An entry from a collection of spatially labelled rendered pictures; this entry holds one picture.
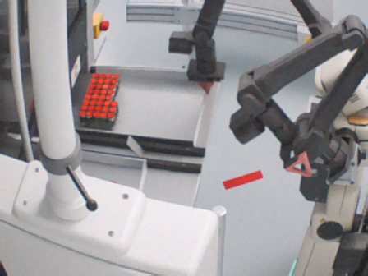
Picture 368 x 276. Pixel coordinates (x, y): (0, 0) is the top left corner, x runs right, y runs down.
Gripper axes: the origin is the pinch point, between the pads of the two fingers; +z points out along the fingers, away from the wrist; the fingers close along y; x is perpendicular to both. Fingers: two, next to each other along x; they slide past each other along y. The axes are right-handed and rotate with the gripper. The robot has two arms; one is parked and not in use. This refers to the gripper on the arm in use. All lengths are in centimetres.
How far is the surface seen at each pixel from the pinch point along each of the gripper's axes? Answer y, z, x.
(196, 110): 2.3, 2.2, 5.9
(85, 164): 29.2, 1.9, 29.9
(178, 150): 4.2, 0.7, 22.1
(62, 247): 9, -63, 106
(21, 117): 31, -55, 67
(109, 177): 21.0, 2.0, 32.9
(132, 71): 22.7, 0.0, -5.6
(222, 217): -18, -57, 88
